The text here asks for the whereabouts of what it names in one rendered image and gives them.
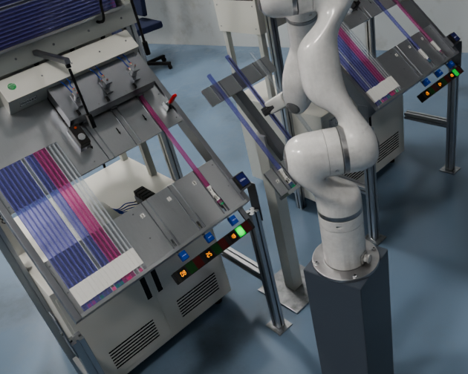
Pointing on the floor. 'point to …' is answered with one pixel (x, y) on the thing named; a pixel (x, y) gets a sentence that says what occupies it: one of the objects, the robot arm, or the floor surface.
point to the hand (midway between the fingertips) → (268, 109)
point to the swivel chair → (148, 31)
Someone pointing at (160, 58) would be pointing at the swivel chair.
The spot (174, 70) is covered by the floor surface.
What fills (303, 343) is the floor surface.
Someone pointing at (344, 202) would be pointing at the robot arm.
